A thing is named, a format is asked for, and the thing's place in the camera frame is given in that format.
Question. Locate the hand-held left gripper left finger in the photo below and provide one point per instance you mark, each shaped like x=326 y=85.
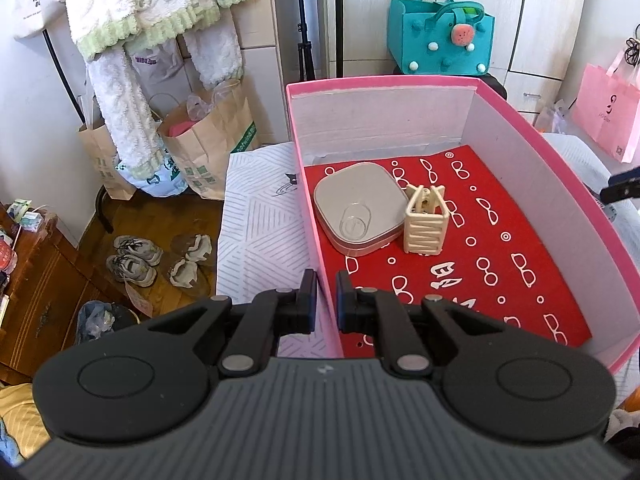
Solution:
x=313 y=302

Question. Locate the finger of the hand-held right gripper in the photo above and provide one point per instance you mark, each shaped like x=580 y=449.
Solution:
x=622 y=187

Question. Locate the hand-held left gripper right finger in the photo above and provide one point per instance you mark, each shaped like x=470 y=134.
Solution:
x=342 y=305

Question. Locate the pink cardboard box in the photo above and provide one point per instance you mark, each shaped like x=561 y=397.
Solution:
x=380 y=115

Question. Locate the pink paper bag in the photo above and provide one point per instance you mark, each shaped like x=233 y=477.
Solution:
x=605 y=110

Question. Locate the clear plastic bag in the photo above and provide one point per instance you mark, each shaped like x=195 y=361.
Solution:
x=552 y=117

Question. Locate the cream hair claw clip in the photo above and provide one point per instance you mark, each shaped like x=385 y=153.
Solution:
x=422 y=232

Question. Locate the beige square case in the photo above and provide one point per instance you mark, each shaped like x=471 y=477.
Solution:
x=350 y=195

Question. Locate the grey slipper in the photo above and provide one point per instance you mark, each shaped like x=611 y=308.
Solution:
x=184 y=274
x=197 y=247

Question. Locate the red printed cloth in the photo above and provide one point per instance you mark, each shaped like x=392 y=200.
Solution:
x=500 y=280

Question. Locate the grey sneaker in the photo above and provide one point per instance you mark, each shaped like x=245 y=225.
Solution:
x=130 y=270
x=140 y=249

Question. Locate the large brown paper bag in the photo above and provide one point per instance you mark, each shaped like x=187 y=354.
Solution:
x=215 y=150

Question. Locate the white blue plastic bag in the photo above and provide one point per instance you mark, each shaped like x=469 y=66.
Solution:
x=160 y=182

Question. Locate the black trash bin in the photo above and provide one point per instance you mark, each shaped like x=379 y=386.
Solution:
x=100 y=317

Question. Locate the teal felt handbag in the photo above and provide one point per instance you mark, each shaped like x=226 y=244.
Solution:
x=415 y=35

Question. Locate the small brown paper bag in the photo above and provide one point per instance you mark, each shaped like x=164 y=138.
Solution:
x=100 y=155

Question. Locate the wooden cabinet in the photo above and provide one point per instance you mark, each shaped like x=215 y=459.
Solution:
x=45 y=290

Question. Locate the white fuzzy pajama pants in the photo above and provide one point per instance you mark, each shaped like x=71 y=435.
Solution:
x=120 y=105

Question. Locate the grey cloth bag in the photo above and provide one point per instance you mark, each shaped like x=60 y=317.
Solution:
x=155 y=70

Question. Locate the black tripod stand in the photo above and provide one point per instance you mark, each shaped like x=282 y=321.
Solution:
x=302 y=20

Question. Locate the yellow cloth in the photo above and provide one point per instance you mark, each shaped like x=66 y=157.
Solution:
x=20 y=410

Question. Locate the black coat rack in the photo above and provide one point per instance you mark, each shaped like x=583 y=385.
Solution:
x=67 y=85

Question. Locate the white tote bag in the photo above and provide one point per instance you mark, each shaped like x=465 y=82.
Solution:
x=35 y=0

